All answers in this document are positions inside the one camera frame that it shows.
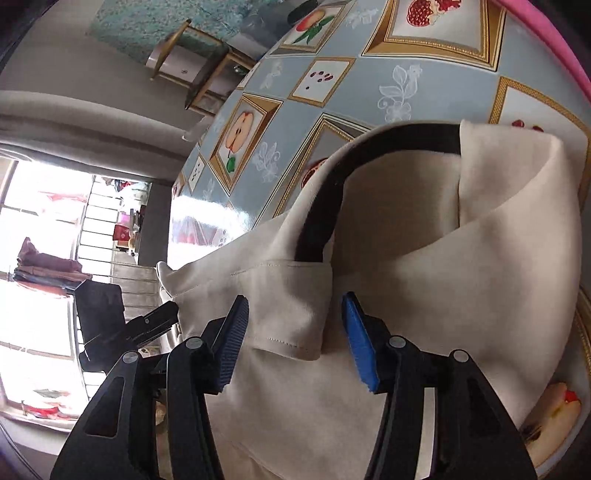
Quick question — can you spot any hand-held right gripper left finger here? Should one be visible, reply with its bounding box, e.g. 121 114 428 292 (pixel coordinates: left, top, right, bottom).
50 294 250 480

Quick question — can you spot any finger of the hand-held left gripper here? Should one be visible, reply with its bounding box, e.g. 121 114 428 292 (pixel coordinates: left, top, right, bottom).
124 301 180 347

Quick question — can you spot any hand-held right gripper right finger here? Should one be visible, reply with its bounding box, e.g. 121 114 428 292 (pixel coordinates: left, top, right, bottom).
341 292 539 480

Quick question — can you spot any cream jacket with black trim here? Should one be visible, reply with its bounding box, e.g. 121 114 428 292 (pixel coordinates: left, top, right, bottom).
154 119 583 480

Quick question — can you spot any metal window railing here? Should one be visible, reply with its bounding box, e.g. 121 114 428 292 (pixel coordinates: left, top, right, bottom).
69 175 162 324

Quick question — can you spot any dark grey cabinet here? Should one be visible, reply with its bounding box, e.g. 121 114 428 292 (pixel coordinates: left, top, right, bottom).
139 181 174 266

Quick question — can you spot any beige curtain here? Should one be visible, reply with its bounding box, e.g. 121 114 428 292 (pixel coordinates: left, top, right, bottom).
0 90 204 160

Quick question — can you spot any wooden chair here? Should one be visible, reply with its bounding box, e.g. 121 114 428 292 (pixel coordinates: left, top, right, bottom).
150 19 257 118

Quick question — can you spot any fruit-print blue tablecloth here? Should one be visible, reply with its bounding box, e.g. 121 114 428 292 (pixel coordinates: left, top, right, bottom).
171 0 591 476

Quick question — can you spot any pale pink box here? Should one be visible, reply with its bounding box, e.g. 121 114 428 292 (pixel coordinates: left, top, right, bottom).
147 46 204 88

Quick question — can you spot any empty clear water jug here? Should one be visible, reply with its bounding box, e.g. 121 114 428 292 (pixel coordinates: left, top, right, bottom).
240 11 282 47

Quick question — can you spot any pink floral blanket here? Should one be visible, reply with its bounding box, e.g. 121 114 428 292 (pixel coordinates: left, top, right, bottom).
496 0 591 88

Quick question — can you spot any floral wall cloth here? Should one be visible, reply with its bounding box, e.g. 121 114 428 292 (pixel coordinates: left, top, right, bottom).
88 0 305 65

